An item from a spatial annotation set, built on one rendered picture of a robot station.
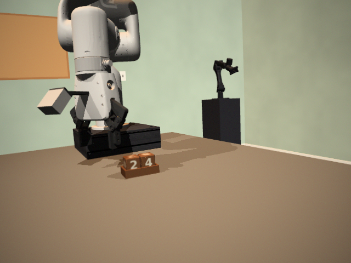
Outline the orange number cube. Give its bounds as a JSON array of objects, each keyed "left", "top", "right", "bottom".
[
  {"left": 138, "top": 152, "right": 155, "bottom": 168},
  {"left": 123, "top": 155, "right": 141, "bottom": 170}
]

